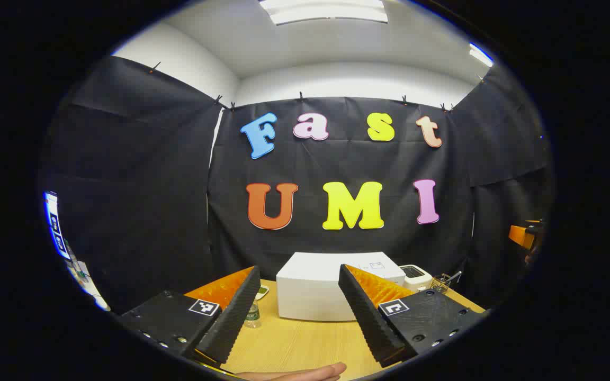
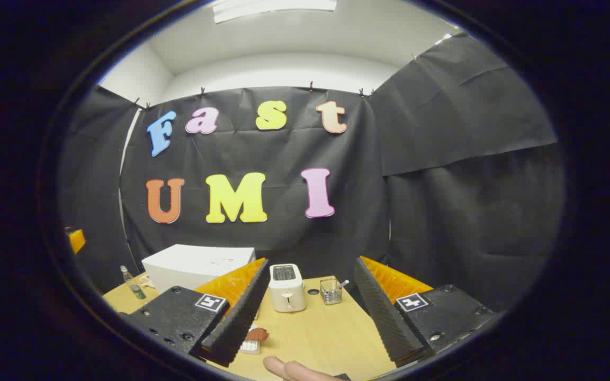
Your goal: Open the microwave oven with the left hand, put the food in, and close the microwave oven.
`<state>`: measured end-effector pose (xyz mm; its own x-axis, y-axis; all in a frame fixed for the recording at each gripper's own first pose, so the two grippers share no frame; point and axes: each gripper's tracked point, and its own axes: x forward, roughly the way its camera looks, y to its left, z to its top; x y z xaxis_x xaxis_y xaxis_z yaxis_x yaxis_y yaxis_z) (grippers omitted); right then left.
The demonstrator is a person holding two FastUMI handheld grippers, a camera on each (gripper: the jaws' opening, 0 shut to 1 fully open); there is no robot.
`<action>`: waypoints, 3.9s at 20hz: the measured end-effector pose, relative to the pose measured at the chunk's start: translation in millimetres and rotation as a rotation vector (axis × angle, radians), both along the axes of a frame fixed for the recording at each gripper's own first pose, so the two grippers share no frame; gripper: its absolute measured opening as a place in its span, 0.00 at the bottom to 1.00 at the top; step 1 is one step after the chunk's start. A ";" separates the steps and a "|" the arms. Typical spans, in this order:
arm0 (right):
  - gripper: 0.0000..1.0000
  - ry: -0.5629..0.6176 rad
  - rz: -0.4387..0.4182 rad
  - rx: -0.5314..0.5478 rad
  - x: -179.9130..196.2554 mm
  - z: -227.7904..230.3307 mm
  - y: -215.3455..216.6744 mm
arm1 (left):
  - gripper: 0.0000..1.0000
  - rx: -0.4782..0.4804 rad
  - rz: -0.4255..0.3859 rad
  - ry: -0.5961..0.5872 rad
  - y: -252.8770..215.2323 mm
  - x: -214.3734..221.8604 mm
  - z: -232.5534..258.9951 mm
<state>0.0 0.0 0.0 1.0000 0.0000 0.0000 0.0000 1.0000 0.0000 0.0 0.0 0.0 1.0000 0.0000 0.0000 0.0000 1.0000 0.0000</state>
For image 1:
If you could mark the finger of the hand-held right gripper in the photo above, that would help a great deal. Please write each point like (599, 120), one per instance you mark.
(519, 234)

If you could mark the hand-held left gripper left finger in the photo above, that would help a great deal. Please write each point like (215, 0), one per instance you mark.
(233, 323)

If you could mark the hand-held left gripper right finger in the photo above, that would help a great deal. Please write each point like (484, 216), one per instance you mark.
(368, 317)

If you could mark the white microwave oven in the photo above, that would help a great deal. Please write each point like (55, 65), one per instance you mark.
(310, 291)

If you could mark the clear plastic bottle green label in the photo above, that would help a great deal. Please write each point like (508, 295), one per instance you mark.
(252, 316)

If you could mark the small white divided dish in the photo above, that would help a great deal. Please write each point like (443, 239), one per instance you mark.
(262, 291)

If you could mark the white toaster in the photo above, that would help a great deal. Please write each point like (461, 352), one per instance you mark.
(416, 276)

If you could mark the small ceiling light panel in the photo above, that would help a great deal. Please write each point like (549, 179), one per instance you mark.
(481, 55)

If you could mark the white printed board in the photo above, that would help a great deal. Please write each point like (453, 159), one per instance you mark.
(55, 222)

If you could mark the large ceiling light panel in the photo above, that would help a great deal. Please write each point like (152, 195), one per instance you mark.
(326, 11)

